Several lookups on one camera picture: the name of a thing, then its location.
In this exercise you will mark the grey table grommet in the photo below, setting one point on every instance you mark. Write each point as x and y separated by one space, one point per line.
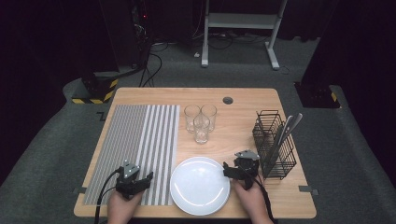
228 100

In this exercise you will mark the grey white striped placemat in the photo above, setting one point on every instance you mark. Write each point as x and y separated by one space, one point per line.
130 140

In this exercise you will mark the person's left hand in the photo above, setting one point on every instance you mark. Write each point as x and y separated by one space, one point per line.
121 207

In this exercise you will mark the black base with yellow mark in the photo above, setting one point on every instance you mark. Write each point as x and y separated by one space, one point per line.
317 96

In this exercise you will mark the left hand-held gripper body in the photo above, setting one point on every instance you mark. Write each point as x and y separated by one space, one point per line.
129 175

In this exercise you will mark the person's right hand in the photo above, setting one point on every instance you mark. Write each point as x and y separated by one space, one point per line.
253 200

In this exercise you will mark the clear drinking glass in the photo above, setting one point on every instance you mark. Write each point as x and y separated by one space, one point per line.
211 116
190 119
201 132

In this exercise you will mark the yellow black striped base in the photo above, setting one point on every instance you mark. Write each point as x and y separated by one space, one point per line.
99 90

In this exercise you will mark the silver cutlery piece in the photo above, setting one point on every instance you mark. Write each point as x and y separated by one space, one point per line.
295 122
285 132

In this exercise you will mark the white metal stand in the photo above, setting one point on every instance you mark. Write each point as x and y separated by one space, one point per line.
241 20

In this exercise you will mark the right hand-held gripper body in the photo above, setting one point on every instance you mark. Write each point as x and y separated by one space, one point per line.
247 165

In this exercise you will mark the dark equipment rack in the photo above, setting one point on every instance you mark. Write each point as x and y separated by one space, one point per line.
141 31

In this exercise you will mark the white plate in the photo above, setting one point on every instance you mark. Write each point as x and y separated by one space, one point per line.
199 186

